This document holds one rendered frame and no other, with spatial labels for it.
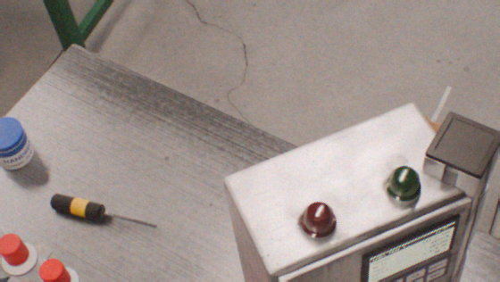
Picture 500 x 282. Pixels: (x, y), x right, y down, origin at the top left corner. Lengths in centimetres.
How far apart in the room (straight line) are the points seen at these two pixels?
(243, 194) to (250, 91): 195
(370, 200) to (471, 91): 198
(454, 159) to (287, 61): 204
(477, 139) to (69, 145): 100
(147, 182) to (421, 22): 154
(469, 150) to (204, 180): 84
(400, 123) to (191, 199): 77
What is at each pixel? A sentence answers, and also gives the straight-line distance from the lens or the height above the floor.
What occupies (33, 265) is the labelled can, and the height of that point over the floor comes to 104.
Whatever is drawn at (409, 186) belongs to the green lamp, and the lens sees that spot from 59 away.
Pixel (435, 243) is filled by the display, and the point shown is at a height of 143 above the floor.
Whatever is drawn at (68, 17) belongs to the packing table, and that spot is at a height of 32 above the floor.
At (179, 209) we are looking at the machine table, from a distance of 137.
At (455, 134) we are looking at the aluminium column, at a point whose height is 150.
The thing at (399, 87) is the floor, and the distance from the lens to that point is 255.
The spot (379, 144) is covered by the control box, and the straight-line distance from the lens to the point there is 63.
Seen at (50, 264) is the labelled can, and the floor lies 108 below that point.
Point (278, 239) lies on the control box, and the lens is 59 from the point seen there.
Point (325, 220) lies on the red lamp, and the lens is 57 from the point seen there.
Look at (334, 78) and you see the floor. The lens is 257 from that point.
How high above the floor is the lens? 200
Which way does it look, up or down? 55 degrees down
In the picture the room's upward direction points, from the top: 9 degrees counter-clockwise
